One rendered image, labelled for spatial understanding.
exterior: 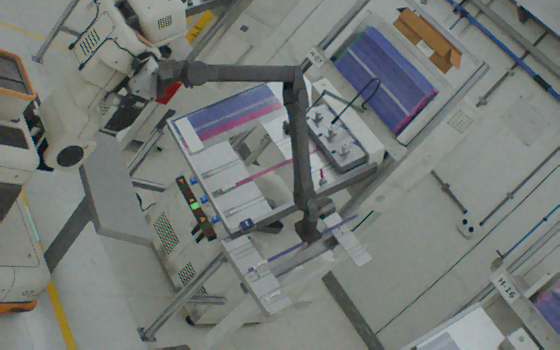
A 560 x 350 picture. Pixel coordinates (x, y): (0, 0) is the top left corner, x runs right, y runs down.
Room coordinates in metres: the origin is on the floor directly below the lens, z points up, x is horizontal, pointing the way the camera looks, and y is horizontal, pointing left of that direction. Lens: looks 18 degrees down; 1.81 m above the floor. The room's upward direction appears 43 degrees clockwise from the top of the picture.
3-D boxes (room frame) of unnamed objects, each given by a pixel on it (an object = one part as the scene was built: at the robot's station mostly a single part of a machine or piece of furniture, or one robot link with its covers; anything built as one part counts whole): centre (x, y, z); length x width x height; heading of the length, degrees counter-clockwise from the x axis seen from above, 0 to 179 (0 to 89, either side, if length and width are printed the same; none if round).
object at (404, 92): (2.73, -0.12, 1.52); 0.51 x 0.13 x 0.27; 55
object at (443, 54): (3.04, -0.20, 1.82); 0.68 x 0.30 x 0.20; 55
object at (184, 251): (2.86, -0.14, 0.31); 0.70 x 0.65 x 0.62; 55
